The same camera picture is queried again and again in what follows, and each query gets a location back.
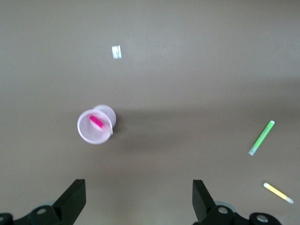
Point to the pink marker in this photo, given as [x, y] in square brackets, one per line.
[96, 120]

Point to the yellow marker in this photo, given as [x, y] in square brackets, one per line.
[277, 192]

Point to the light pink plastic cup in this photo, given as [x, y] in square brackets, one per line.
[89, 133]

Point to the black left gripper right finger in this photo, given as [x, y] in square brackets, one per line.
[203, 201]

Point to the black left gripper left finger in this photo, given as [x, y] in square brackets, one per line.
[70, 199]

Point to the brown table mat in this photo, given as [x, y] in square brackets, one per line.
[150, 82]

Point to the green marker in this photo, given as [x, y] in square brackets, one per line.
[261, 138]

